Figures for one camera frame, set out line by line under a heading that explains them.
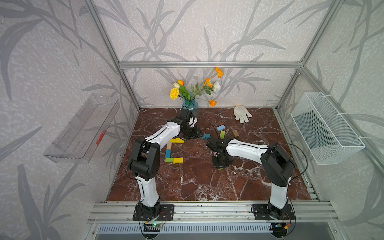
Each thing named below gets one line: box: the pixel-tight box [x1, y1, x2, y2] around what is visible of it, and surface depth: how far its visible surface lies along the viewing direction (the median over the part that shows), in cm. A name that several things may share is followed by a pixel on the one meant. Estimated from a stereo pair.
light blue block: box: [216, 124, 226, 132], surface depth 110 cm
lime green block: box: [165, 158, 174, 163], surface depth 93 cm
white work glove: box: [233, 104, 253, 124], surface depth 118 cm
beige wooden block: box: [166, 141, 172, 150], surface depth 100 cm
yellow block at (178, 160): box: [173, 157, 184, 164], surface depth 93 cm
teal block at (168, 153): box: [165, 149, 172, 159], surface depth 96 cm
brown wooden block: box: [232, 129, 239, 138], surface depth 106 cm
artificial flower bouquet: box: [169, 67, 224, 107], surface depth 98 cm
